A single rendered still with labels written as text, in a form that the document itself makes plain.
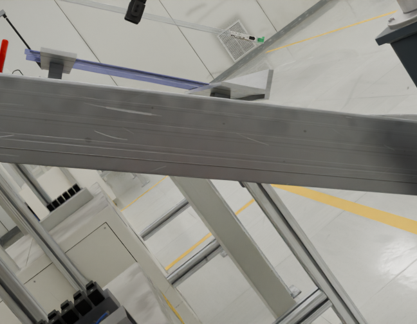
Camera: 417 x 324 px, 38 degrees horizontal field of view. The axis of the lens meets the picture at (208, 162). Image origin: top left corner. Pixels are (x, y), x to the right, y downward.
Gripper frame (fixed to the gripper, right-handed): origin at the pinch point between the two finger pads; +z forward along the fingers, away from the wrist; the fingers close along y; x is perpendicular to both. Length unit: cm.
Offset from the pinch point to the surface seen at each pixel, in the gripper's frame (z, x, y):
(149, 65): -107, 98, -719
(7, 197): 52, -13, -60
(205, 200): 33.3, 30.3, -8.0
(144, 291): 50, 14, 32
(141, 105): 26, -4, 84
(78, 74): -60, 11, -723
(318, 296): 44, 54, 14
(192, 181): 30.1, 25.7, -8.0
